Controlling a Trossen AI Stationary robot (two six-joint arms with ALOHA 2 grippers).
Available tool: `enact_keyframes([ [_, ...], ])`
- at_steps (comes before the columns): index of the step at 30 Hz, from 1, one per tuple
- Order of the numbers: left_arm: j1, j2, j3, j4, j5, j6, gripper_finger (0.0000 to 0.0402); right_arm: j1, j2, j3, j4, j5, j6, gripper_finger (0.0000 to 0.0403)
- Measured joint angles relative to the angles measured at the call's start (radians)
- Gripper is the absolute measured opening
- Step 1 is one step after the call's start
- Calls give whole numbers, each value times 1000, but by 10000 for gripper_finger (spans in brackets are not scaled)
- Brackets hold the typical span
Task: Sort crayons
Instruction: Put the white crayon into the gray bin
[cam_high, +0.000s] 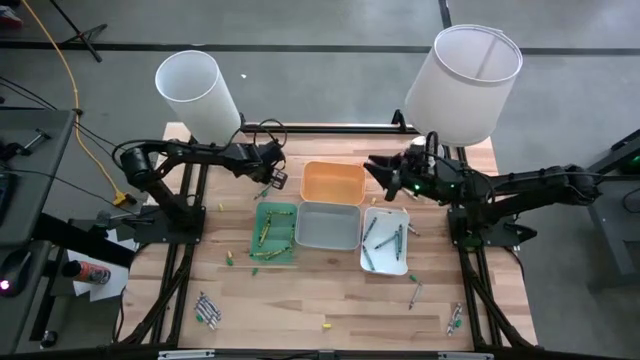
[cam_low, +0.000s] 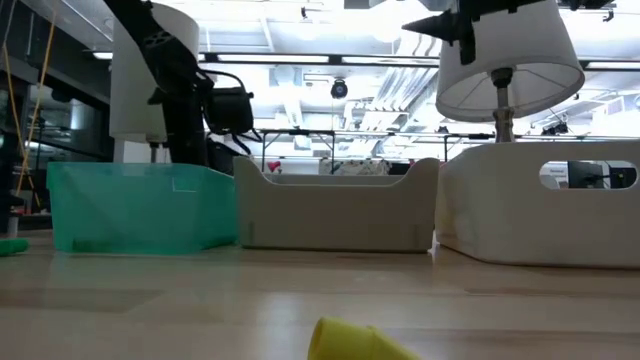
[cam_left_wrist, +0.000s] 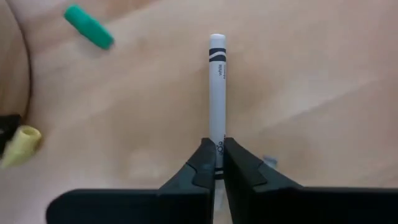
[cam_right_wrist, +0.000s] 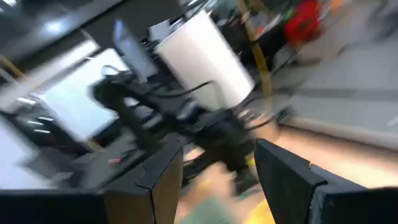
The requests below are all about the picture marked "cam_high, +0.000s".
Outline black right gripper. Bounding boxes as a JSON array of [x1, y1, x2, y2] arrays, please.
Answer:
[[362, 148, 455, 205]]

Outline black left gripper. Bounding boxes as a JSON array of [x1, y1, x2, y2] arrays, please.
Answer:
[[233, 141, 290, 191]]

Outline green translucent plastic bin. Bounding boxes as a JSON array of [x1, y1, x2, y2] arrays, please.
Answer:
[[249, 200, 300, 265]]

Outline orange plastic bin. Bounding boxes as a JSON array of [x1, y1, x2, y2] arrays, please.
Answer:
[[299, 160, 367, 206]]

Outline white plastic bin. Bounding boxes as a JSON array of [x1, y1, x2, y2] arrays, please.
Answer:
[[360, 205, 411, 277]]

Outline grey plastic bin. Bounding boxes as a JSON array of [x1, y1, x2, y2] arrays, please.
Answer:
[[294, 201, 363, 251]]

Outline tapered shade lamp chrome base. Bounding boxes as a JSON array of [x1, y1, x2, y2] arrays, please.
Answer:
[[402, 23, 524, 151]]

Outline cylinder shade lamp wooden base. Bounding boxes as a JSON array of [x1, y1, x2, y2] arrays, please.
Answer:
[[154, 49, 249, 146]]

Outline white paper sheets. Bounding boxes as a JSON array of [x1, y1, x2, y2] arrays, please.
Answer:
[[66, 227, 140, 304]]

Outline orange spray can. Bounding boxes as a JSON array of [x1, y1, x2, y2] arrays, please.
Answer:
[[60, 259, 113, 286]]

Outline black flat beam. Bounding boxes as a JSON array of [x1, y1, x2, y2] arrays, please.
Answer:
[[32, 213, 136, 270]]

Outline black side table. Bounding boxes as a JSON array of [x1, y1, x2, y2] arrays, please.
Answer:
[[569, 128, 640, 294]]

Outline grey side table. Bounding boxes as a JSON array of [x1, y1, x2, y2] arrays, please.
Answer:
[[0, 108, 77, 246]]

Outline black tripod stand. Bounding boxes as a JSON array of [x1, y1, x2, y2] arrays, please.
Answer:
[[47, 0, 109, 64]]

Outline black clamp tool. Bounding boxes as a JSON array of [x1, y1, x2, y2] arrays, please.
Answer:
[[0, 128, 52, 162]]

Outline black computer mouse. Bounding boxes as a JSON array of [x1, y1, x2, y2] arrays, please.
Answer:
[[0, 248, 34, 299]]

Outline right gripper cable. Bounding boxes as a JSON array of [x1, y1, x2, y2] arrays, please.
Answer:
[[423, 130, 442, 162]]

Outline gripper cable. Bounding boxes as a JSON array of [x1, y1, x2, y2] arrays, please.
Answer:
[[252, 118, 289, 151], [423, 130, 442, 162]]

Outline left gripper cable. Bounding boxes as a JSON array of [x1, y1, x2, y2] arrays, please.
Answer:
[[252, 118, 289, 151]]

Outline black aluminium rig frame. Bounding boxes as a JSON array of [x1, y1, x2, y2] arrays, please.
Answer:
[[112, 108, 540, 360]]

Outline black floor cable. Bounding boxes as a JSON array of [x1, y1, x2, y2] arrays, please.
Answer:
[[0, 74, 59, 111], [73, 119, 121, 156]]

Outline silver metal bracket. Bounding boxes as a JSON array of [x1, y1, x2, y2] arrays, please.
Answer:
[[437, 351, 495, 360], [157, 349, 216, 360]]

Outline yellow extension cable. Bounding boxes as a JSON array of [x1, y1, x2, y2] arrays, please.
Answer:
[[19, 0, 139, 208]]

